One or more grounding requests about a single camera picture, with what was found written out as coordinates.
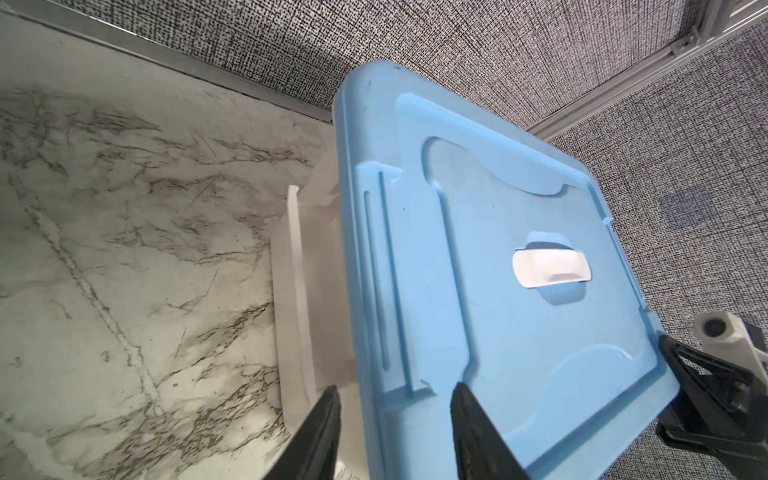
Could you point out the white plastic storage bin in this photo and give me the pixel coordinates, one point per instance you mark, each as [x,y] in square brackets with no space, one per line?
[312,314]

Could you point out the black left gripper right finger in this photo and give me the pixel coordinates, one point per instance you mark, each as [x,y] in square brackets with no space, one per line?
[481,452]

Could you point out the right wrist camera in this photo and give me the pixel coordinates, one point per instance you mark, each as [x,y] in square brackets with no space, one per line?
[726,336]

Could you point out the blue plastic bin lid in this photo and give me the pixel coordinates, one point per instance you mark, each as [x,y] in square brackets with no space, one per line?
[478,254]

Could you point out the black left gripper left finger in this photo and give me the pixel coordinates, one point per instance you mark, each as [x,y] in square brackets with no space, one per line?
[312,452]

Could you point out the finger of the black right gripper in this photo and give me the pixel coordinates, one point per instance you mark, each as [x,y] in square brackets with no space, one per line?
[720,411]

